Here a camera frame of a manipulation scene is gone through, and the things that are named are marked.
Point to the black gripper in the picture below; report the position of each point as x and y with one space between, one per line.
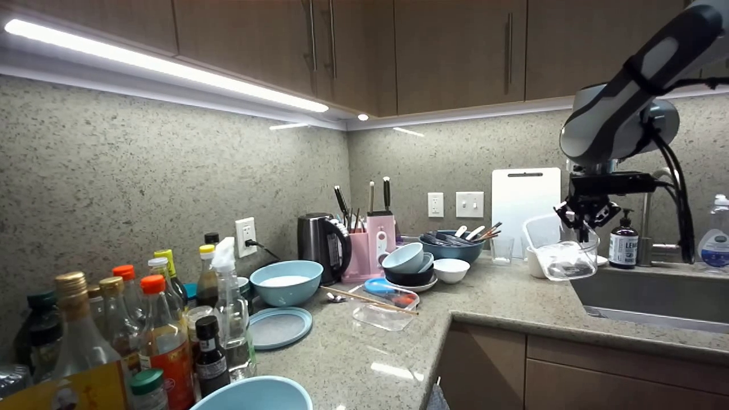
587 210

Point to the clear plastic bowl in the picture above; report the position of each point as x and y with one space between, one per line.
562 253

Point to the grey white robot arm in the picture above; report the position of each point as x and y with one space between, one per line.
630 116

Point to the large dark blue bowl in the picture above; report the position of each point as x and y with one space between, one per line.
447 247

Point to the small white bowl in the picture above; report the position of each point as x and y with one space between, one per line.
450 270

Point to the light blue bowl back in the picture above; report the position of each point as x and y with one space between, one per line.
289 284

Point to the light blue bowl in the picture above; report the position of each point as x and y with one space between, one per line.
260 392
289 284

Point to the light blue bowl front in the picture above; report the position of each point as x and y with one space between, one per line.
260 392

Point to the black soap dispenser bottle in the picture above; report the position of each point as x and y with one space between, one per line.
623 250

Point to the steel sink faucet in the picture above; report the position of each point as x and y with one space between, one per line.
658 243

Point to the white cutting board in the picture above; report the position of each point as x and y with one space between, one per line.
520 194

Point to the steel sink basin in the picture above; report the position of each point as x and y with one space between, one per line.
658 297

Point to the stacked grey black bowls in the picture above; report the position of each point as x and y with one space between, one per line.
412 265

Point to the wooden chopstick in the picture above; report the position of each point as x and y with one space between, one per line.
368 299

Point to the clear flat plastic container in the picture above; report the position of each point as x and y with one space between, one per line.
388 321

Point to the pink knife block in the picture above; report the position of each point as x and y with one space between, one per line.
368 247

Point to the steel electric kettle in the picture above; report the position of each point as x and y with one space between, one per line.
325 241

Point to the light blue plate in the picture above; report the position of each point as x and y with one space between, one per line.
279 327

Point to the yellow capped bottle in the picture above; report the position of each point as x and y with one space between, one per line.
208 282

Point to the small dark sauce bottle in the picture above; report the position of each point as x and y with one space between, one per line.
211 359

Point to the red capped sauce bottle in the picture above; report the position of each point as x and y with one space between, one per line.
166 343

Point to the orange capped bottle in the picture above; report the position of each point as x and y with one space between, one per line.
134 304

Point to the gold capped glass bottle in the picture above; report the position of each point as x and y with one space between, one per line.
88 373

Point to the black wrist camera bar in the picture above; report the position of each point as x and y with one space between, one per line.
613 184

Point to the white light switch plate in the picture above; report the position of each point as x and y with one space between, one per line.
469 203

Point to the white wall outlet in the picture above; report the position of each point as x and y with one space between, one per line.
435 203

